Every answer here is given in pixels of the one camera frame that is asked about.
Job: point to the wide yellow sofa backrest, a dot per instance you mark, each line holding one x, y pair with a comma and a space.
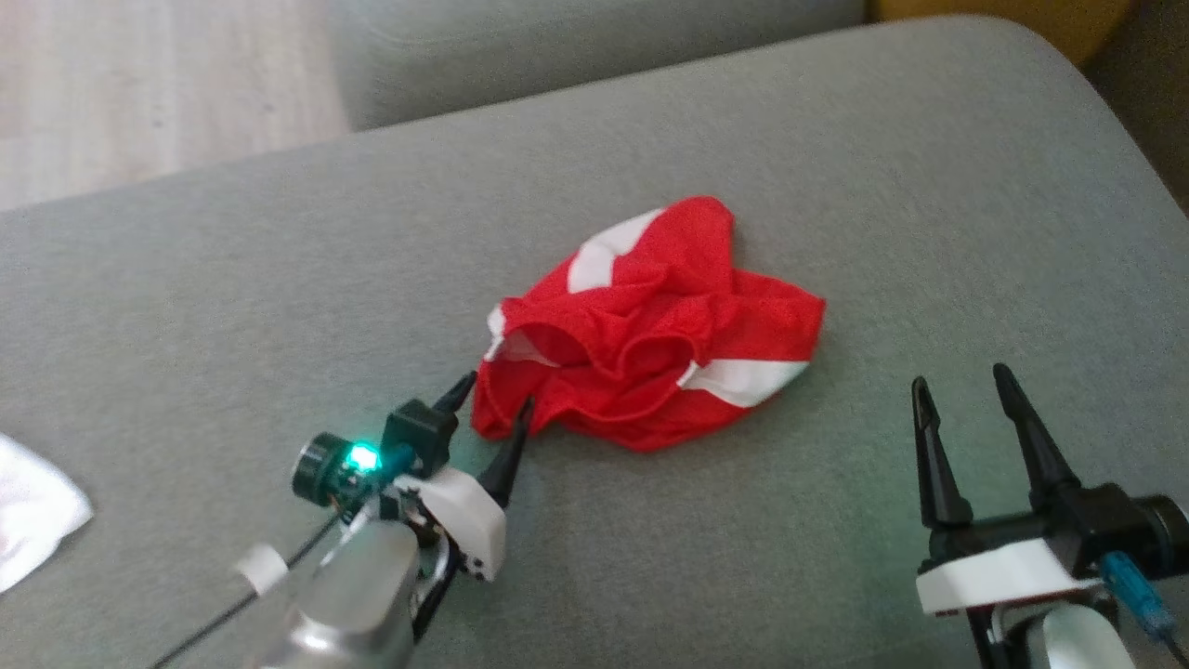
1022, 19

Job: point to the large grey sofa seat cushion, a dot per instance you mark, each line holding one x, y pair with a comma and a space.
279, 307

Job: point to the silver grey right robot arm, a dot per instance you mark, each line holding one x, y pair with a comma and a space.
1077, 646

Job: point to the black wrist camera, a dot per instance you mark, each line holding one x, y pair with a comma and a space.
423, 437
1110, 525

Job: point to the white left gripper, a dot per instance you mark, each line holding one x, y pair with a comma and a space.
469, 520

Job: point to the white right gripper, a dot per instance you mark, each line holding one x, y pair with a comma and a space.
999, 576

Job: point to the red shorts with white stripes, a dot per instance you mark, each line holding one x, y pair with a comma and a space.
650, 334

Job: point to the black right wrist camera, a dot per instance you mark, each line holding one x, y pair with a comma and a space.
1110, 525

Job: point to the white cloth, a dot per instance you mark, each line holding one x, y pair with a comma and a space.
32, 511

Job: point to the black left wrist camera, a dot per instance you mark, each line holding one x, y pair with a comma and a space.
423, 437

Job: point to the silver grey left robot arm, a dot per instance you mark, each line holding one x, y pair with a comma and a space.
362, 595

